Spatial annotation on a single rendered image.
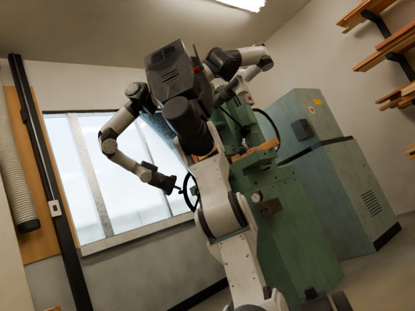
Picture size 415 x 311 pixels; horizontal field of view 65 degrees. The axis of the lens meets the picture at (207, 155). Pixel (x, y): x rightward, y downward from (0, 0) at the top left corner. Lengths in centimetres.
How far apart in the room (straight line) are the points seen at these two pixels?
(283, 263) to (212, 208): 81
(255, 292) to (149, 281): 212
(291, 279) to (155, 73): 126
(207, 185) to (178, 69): 52
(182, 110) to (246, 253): 55
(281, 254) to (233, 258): 74
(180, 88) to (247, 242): 67
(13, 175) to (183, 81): 177
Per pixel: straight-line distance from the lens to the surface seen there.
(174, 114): 120
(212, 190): 122
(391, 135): 404
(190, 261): 343
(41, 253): 288
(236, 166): 191
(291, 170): 232
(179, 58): 147
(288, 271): 190
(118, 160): 171
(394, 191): 412
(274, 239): 187
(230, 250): 119
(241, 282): 115
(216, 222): 117
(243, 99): 240
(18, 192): 278
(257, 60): 171
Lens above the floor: 58
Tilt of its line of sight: 13 degrees up
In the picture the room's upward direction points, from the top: 22 degrees counter-clockwise
